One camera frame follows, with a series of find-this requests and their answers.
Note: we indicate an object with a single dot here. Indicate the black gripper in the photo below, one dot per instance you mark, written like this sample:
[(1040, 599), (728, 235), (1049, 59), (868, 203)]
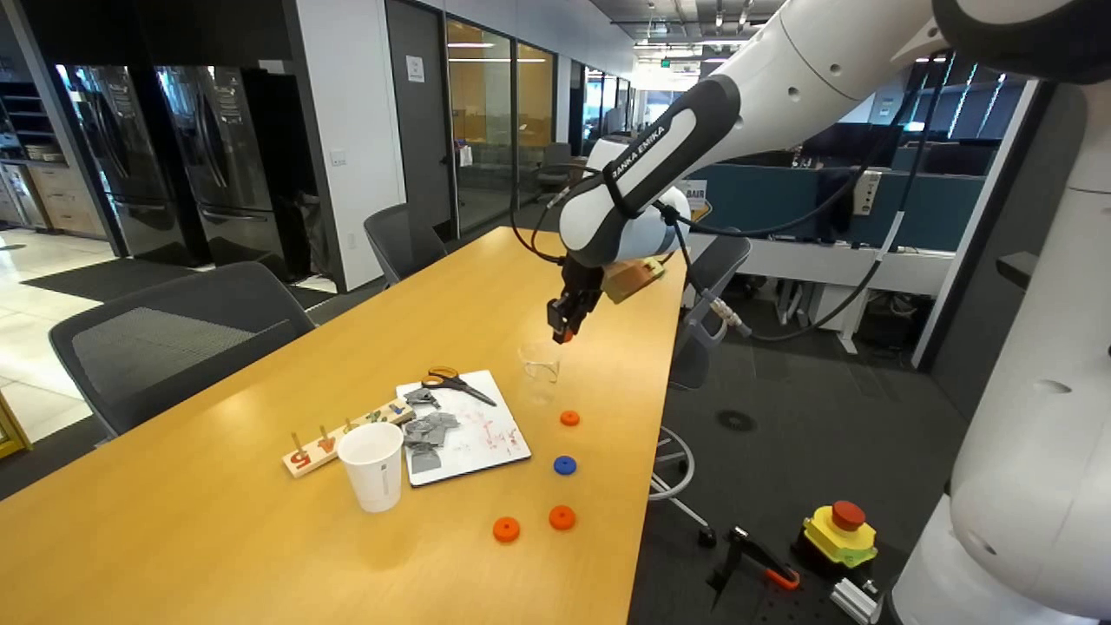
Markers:
[(578, 291)]

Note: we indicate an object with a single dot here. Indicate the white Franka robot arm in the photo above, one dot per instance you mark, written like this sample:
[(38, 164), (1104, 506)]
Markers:
[(810, 58)]

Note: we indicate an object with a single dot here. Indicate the white paper cup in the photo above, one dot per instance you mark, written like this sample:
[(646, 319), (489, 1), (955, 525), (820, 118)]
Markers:
[(371, 470)]

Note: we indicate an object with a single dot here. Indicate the small tan box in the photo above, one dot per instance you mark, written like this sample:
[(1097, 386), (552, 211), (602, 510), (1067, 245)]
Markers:
[(635, 279)]

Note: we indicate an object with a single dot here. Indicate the small whiteboard with red writing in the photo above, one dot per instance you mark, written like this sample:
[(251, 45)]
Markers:
[(488, 438)]

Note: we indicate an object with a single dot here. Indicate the small grey office chair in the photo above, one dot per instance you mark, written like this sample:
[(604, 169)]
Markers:
[(399, 241)]

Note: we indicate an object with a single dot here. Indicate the round floor outlet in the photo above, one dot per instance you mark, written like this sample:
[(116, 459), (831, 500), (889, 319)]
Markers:
[(735, 417)]

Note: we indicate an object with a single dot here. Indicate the blue desk partition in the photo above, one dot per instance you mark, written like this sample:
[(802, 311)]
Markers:
[(784, 195)]

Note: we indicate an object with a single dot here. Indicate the white office desk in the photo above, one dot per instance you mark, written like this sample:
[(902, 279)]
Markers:
[(834, 264)]

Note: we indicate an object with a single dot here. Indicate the wooden peg toy base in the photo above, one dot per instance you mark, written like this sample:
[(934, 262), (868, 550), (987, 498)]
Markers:
[(305, 459)]

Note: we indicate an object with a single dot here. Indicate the white paper door sign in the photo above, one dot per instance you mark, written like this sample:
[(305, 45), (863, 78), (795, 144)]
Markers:
[(413, 70)]

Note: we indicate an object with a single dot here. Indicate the yellow red emergency stop button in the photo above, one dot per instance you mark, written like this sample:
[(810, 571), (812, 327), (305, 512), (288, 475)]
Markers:
[(840, 536)]

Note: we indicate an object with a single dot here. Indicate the large grey office chair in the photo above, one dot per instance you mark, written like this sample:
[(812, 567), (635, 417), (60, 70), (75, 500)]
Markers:
[(176, 334)]

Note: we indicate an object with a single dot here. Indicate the small white box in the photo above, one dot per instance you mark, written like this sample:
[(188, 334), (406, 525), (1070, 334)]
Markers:
[(857, 599)]

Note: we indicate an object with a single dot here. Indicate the yellow floor sign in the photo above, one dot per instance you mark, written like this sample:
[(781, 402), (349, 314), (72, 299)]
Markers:
[(9, 433)]

